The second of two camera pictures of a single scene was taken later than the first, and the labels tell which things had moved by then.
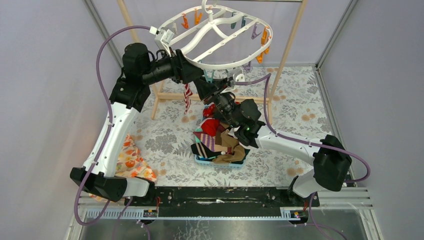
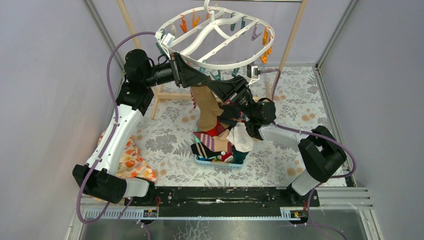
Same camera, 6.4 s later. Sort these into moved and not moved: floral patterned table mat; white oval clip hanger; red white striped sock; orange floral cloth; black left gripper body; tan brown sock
Moved: red white striped sock; tan brown sock
Not moved: floral patterned table mat; orange floral cloth; white oval clip hanger; black left gripper body
